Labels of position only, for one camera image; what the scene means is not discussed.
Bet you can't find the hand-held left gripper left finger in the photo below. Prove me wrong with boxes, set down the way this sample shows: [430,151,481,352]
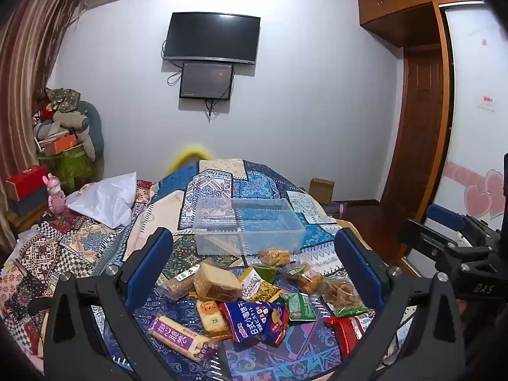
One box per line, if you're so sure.
[43,227,174,381]

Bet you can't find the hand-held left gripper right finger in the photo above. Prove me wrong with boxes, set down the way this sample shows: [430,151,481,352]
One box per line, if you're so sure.
[334,228,467,381]

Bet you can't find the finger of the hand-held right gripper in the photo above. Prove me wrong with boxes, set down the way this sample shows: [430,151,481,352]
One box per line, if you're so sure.
[398,219,469,272]
[426,203,479,244]

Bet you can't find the clear cookie packet green edge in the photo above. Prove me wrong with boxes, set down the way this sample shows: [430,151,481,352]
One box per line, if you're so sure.
[321,276,368,318]

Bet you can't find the brown bread loaf packet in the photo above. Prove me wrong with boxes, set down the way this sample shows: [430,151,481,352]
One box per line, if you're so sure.
[157,267,204,300]

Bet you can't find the orange fried snack packet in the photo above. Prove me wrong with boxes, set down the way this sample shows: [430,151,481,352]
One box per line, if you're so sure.
[286,262,324,294]

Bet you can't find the red snack packet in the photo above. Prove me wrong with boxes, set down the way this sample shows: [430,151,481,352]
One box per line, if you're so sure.
[323,311,376,360]

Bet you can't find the sliced sandwich bread packet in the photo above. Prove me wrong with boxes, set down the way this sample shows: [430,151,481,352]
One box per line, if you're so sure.
[193,260,244,302]

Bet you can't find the small green snack packet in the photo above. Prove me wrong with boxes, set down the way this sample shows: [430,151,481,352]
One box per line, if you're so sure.
[280,292,318,322]

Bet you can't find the small orange cake packet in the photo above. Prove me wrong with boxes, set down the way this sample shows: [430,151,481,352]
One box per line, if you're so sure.
[196,299,233,340]

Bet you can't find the purple and cream long packet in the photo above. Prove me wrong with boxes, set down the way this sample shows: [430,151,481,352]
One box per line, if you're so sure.
[150,315,220,364]

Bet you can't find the clear fried snack packet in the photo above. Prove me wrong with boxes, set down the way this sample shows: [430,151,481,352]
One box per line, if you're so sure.
[258,247,292,266]

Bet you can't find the green triangular snack packet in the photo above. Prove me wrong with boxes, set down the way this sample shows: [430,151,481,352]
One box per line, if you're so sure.
[253,264,283,284]

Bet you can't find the clear plastic storage container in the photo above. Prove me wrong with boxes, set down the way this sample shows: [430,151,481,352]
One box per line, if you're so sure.
[193,197,307,255]

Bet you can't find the yellow snack packet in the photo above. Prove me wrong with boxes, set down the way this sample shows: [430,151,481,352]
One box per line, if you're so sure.
[237,267,287,301]

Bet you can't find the blue biscuit packet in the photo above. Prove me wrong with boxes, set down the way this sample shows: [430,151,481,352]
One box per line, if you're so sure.
[219,301,290,346]

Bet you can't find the pink heart stickers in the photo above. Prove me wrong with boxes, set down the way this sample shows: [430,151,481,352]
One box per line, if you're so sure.
[444,161,506,221]

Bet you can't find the white pillow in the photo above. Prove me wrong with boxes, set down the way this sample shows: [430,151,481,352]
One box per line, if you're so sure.
[65,172,138,229]

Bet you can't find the small cardboard box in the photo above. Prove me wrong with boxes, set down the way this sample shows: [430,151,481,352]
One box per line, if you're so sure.
[309,177,336,204]

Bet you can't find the wooden door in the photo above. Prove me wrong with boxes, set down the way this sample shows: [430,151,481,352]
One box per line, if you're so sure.
[380,45,445,223]

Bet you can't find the blue patchwork blanket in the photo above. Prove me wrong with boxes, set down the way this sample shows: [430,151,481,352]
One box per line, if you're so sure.
[95,159,421,381]

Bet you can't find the red checked patterned bedsheet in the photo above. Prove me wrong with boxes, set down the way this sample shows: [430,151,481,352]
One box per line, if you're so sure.
[0,178,155,370]

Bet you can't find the white sliding wardrobe door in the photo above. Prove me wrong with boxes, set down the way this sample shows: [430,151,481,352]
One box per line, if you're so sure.
[421,0,508,231]

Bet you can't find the pink toy rabbit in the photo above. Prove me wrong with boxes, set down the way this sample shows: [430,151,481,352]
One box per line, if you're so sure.
[43,173,68,221]

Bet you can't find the green box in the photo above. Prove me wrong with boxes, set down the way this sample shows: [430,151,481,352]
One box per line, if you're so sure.
[38,143,97,193]

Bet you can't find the dark grey box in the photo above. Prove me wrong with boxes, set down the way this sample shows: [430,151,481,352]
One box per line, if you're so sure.
[8,188,51,217]

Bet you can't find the orange box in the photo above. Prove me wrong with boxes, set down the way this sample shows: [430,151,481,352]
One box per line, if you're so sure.
[42,134,78,157]

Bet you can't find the red box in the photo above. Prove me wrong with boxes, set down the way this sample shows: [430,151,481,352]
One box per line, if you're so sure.
[5,165,49,201]

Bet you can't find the grey plush cushion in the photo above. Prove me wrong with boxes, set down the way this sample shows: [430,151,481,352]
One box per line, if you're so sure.
[34,100,105,162]

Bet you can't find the patterned dark cloth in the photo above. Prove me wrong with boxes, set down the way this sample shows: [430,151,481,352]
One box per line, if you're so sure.
[44,87,82,114]

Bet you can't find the wooden wardrobe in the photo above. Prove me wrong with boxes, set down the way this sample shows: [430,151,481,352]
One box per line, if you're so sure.
[357,0,493,278]

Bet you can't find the striped brown curtain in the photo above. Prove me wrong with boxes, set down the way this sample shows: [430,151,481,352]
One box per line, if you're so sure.
[0,0,86,247]

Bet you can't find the small wall monitor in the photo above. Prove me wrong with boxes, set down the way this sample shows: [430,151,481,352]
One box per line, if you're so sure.
[179,62,235,101]

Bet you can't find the large wall television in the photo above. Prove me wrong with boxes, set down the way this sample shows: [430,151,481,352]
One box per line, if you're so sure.
[164,12,261,65]

